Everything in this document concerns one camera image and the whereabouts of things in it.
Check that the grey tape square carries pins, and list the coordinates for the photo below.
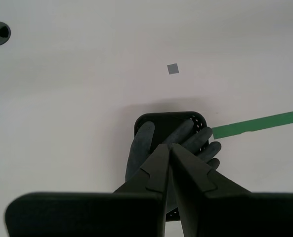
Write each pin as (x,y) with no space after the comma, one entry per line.
(173,69)

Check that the black perforated plastic basket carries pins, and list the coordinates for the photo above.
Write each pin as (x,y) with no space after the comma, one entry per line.
(169,123)

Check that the green tape strip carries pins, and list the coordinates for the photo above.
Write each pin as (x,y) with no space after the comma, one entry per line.
(260,124)

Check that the black glove with red cuff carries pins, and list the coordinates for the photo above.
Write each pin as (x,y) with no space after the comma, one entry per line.
(138,148)

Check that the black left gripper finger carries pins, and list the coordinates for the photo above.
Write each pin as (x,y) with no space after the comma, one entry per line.
(222,214)
(99,214)

